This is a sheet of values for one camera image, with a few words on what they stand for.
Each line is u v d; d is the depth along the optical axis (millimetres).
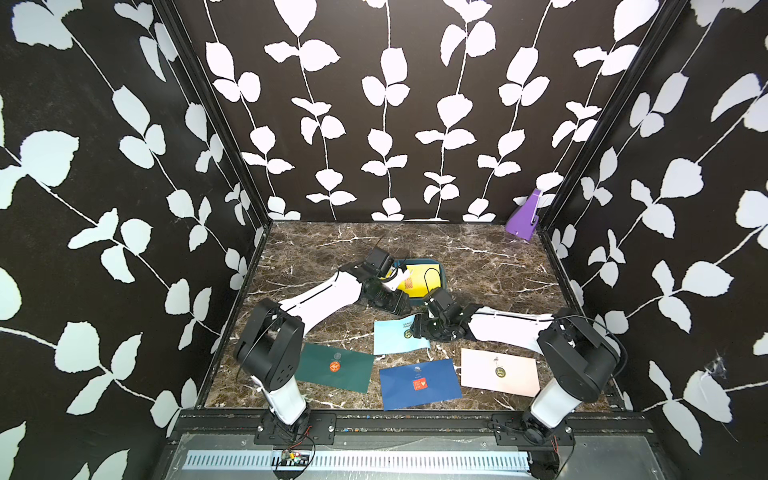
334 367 838
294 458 708
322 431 734
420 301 758
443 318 709
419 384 817
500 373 837
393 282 767
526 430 654
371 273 696
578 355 460
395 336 894
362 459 702
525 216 1111
